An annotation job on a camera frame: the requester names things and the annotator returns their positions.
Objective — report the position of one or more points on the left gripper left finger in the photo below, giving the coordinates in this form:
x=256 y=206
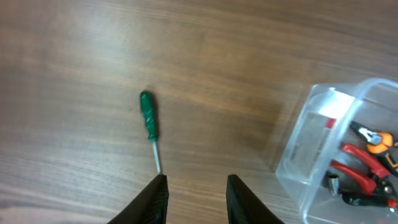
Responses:
x=149 y=206

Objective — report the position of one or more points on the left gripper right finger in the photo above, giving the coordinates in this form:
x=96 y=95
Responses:
x=244 y=207

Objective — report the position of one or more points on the silver socket wrench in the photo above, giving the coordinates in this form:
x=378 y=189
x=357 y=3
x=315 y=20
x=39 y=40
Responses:
x=333 y=184

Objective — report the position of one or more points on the green handle screwdriver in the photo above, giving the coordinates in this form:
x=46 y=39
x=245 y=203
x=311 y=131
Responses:
x=148 y=110

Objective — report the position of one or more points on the black red screwdriver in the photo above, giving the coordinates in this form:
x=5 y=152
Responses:
x=355 y=199

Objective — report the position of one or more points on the red handle wire stripper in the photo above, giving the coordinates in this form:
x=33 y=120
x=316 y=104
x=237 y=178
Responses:
x=376 y=181

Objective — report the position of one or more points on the orange black needle-nose pliers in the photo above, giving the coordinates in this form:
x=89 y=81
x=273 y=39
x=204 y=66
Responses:
x=382 y=145

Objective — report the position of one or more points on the clear plastic container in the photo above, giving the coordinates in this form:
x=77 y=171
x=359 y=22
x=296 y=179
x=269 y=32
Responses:
x=316 y=140

